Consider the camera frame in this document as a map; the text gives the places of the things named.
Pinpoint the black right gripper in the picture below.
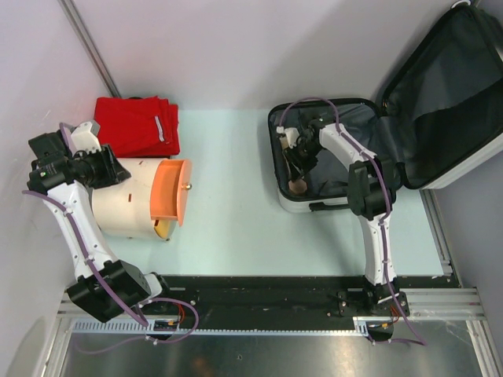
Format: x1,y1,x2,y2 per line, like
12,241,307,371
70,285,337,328
283,139,324,182

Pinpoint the red garment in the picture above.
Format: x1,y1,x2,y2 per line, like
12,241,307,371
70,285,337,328
94,97,181,158

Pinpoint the orange drum drawer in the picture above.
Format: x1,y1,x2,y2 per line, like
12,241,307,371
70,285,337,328
150,159,193,225

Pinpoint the yellow drum drawer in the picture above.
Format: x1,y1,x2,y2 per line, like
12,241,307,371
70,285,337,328
153,218,177,240

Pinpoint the space astronaut print suitcase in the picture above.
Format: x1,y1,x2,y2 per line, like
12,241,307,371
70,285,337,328
268,3,502,213

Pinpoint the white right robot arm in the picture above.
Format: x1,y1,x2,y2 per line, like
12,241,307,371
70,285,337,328
283,121,400,315

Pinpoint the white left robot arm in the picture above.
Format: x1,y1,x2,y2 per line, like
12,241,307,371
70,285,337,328
25,130,174,327

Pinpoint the pink octagonal jar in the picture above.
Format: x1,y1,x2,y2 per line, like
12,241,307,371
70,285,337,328
288,179,307,196

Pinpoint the beige cylindrical drum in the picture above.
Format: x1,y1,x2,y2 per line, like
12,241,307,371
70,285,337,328
91,158,162,240

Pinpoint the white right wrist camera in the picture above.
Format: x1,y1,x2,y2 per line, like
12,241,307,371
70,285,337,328
276,126,299,149

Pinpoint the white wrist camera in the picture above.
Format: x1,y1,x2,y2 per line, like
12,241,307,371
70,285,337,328
70,120,101,153
276,126,299,149

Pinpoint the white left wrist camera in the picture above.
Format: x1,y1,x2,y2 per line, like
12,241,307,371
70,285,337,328
70,120,101,153

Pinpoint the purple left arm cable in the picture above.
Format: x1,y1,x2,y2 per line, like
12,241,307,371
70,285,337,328
21,122,200,354

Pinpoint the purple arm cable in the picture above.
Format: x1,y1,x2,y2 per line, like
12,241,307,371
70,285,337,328
21,122,200,354
281,97,428,347

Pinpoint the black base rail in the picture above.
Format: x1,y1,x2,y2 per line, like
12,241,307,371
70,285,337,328
80,274,459,333

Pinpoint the aluminium frame post left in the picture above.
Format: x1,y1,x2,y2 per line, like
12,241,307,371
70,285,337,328
57,0,121,97

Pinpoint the grey slotted cable duct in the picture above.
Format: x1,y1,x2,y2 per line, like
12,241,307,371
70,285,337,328
72,317,393,336

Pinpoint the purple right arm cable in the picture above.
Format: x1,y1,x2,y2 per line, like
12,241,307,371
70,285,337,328
281,97,428,347

